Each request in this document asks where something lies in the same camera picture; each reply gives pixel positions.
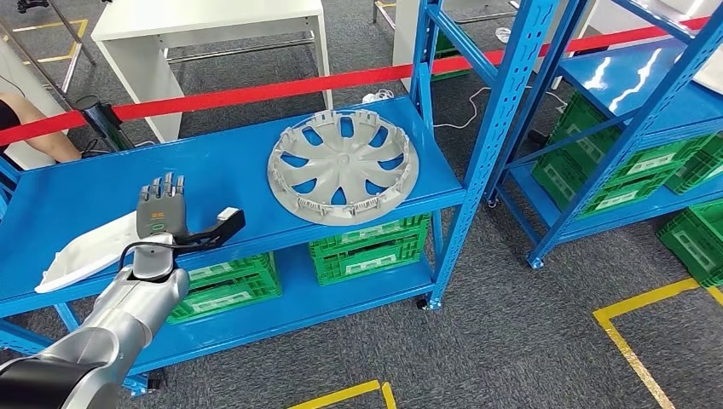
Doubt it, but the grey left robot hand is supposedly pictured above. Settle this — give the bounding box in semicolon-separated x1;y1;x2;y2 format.
135;171;190;239

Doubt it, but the white curved plastic part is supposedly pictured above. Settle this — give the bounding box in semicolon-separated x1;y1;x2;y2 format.
34;211;140;295

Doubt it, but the blue metal shelf rack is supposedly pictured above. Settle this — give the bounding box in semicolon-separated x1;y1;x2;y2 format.
0;0;560;396
485;0;723;270

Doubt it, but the white plastic panel part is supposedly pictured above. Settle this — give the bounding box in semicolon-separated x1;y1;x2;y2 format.
691;53;723;97

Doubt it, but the green plastic crate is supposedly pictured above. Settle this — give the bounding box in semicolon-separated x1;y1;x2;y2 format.
166;270;284;325
313;239;431;287
309;214;433;255
656;199;723;289
186;252;278;284
663;149;723;196
530;149;674;220
700;132;723;164
431;31;472;82
550;93;715;187

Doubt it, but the person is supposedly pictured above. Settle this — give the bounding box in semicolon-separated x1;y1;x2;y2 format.
0;91;83;170

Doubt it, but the red barrier belt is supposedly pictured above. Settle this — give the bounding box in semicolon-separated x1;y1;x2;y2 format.
0;15;712;148

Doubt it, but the silver wheel hubcap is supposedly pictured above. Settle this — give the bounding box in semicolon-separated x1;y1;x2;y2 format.
266;108;420;227

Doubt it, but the white partition panel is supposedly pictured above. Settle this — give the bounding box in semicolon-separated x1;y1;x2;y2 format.
0;39;70;171

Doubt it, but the white table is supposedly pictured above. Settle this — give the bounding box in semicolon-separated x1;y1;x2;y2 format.
90;0;334;144

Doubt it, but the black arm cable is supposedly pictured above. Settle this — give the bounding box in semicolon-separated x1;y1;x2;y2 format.
117;239;173;271

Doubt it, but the black stanchion post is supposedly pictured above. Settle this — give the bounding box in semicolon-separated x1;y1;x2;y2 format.
74;95;136;153

